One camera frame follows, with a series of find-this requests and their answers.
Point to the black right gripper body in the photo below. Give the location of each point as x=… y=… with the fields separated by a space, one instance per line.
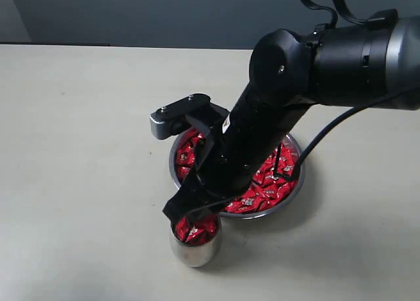
x=225 y=165

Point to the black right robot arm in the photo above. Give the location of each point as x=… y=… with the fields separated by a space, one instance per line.
x=372 y=65

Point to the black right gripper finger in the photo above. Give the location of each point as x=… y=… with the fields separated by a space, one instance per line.
x=181 y=204
x=208 y=210

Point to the stainless steel cup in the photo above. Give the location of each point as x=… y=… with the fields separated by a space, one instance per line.
x=196 y=256

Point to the steel bowl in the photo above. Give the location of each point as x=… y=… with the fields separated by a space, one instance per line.
x=295 y=189

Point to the pile of red wrapped candies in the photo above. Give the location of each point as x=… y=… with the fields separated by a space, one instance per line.
x=272 y=186

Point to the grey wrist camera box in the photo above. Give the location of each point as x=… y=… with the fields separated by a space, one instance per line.
x=170 y=120

